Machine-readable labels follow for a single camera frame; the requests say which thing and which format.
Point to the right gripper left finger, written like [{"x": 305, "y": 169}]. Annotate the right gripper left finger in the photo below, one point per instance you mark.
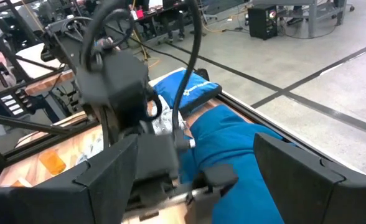
[{"x": 102, "y": 186}]

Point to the dark blue scrub cloth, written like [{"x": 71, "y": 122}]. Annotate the dark blue scrub cloth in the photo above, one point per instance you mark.
[{"x": 226, "y": 140}]

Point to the black computer tower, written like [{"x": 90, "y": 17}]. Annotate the black computer tower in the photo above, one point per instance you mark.
[{"x": 260, "y": 21}]

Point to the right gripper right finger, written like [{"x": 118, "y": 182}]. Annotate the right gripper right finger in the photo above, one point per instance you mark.
[{"x": 304, "y": 186}]

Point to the grey metal desk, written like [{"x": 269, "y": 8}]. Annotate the grey metal desk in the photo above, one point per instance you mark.
[{"x": 312, "y": 18}]

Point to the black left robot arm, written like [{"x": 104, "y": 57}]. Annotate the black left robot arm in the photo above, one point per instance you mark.
[{"x": 64, "y": 46}]

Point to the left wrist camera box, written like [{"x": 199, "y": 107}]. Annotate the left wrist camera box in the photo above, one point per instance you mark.
[{"x": 156, "y": 155}]

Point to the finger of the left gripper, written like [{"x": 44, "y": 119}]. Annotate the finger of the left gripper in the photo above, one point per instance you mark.
[
  {"x": 155, "y": 193},
  {"x": 220, "y": 179}
]

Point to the orange pill bottle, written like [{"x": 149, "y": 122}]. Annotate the orange pill bottle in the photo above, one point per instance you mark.
[{"x": 52, "y": 161}]

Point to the blue first aid pouch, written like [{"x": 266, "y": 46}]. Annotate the blue first aid pouch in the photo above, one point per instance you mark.
[{"x": 198, "y": 90}]

